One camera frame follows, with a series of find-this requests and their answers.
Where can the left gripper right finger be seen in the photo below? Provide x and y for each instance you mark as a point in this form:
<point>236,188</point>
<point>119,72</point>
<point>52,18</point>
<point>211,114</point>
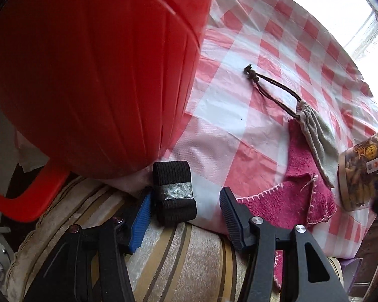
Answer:
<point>307,273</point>

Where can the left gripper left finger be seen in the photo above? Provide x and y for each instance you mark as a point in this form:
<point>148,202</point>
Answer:
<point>88,264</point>

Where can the magenta knit glove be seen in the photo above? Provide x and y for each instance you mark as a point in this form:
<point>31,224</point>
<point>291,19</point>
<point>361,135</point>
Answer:
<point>278,269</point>
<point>302,197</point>

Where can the grey drawstring pouch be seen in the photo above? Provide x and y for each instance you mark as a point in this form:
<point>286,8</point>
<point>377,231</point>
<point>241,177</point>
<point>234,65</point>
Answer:
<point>318,135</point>

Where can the black elastic band roll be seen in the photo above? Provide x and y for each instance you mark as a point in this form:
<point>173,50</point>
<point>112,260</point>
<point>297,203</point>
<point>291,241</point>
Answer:
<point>172,197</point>

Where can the glass jar with metal lid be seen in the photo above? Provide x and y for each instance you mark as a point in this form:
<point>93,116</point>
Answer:
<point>358,173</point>

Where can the purple cardboard box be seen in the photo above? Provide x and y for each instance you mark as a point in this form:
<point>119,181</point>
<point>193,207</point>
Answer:
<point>350,269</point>

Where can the striped velvet cushion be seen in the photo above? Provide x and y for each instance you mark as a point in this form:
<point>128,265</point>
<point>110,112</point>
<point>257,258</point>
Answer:
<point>184,263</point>

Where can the floral lace curtain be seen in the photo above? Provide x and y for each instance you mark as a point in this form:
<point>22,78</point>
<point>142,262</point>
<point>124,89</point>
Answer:
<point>368,31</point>

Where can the red white checkered tablecloth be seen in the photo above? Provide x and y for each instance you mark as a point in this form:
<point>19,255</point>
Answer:
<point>257,56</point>

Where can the red thermos jug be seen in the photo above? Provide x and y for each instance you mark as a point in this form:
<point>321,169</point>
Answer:
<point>98,86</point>

